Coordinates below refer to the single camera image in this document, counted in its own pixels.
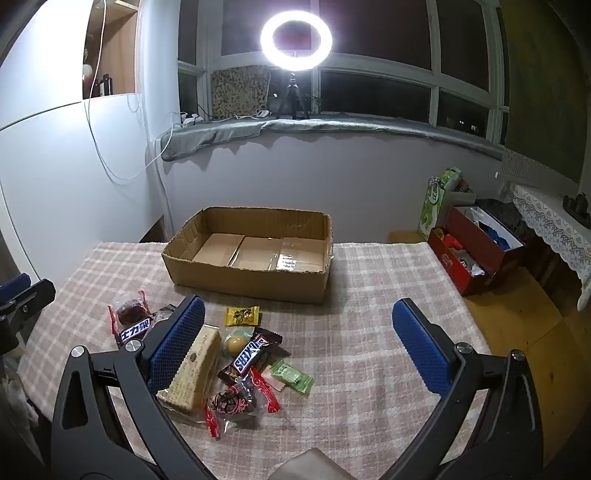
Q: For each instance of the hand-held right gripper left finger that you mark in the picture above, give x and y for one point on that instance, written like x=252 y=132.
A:
x=180 y=344

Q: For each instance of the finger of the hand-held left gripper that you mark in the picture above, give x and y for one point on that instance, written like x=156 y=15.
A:
x=14 y=285
x=39 y=297

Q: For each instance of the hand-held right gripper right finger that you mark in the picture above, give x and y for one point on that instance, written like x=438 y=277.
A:
x=420 y=350

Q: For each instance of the yellow cracker packet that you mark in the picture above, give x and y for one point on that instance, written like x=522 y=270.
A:
x=196 y=374

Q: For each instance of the black patterned snack packet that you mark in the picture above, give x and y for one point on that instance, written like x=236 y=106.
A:
x=164 y=314

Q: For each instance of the chocolate bar blue label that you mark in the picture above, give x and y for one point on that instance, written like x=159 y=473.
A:
x=136 y=331

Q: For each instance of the yellow ball candy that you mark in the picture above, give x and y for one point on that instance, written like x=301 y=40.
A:
x=234 y=344

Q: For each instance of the date cake packet red ends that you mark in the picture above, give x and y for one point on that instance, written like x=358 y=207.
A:
x=235 y=399
x=131 y=310

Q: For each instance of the yellow candy packet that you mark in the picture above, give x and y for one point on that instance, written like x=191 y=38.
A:
x=241 y=316

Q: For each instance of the brown chocolate bar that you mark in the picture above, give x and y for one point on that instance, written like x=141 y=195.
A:
x=251 y=354

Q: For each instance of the green mint packet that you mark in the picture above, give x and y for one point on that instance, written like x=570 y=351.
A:
x=291 y=376

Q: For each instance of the red cardboard box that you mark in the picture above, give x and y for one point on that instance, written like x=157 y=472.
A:
x=455 y=267

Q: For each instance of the green paper bag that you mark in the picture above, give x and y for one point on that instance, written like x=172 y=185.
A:
x=431 y=207

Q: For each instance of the dark cloth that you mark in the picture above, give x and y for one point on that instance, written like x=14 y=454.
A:
x=501 y=212

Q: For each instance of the grey box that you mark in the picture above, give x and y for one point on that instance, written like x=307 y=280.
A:
x=464 y=196

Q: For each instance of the white lace tablecloth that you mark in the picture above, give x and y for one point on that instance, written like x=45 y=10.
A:
x=549 y=217

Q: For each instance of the grey windowsill cloth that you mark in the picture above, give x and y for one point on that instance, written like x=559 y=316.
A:
x=207 y=136

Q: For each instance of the dark figurine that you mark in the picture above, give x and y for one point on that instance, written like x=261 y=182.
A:
x=575 y=205

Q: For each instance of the dark glass bottle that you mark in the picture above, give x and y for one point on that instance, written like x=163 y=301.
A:
x=96 y=88
x=107 y=84

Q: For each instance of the white power strip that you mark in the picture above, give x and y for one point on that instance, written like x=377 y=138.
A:
x=190 y=121

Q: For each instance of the white power adapter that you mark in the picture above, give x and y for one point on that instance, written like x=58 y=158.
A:
x=263 y=113

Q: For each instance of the wooden shelf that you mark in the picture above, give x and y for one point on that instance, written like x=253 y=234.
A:
x=120 y=60

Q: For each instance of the leopard print box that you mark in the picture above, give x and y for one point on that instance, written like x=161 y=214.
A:
x=240 y=92

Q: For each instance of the black tripod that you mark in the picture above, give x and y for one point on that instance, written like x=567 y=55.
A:
x=292 y=92

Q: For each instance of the white window frame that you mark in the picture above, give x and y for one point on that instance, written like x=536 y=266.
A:
x=369 y=62

